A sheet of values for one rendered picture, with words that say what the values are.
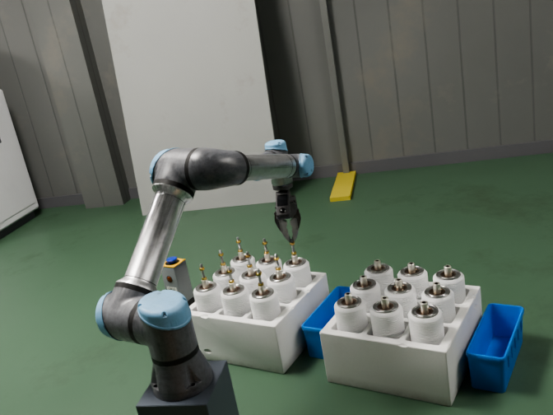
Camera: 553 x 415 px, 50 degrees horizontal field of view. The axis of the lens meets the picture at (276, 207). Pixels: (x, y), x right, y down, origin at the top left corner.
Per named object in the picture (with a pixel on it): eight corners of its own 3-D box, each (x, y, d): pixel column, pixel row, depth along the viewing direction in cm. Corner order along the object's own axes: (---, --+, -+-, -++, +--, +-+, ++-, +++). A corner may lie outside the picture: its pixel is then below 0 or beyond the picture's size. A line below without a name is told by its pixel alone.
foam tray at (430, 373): (451, 407, 167) (446, 352, 161) (327, 381, 187) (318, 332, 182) (484, 334, 197) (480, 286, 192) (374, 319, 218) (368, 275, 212)
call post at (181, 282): (192, 342, 225) (174, 268, 215) (178, 339, 229) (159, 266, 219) (202, 332, 231) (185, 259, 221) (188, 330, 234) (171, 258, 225)
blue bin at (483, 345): (507, 396, 167) (504, 359, 163) (467, 389, 173) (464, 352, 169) (526, 339, 191) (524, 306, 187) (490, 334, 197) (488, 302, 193)
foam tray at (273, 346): (284, 375, 195) (274, 326, 189) (191, 356, 215) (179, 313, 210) (332, 314, 226) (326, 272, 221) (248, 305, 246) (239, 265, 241)
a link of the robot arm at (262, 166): (220, 146, 149) (315, 146, 190) (187, 147, 155) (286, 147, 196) (221, 192, 150) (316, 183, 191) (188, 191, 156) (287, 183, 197)
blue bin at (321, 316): (334, 362, 197) (328, 330, 193) (304, 357, 202) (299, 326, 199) (368, 317, 221) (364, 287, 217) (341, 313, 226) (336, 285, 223)
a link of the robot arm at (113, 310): (124, 338, 139) (196, 138, 158) (82, 329, 147) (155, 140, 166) (157, 352, 148) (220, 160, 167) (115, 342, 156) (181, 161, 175)
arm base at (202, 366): (202, 400, 139) (192, 364, 136) (142, 402, 142) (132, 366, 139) (220, 363, 153) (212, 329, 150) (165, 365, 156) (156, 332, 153)
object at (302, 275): (308, 314, 215) (300, 269, 210) (285, 311, 221) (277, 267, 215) (320, 301, 223) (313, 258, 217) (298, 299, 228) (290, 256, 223)
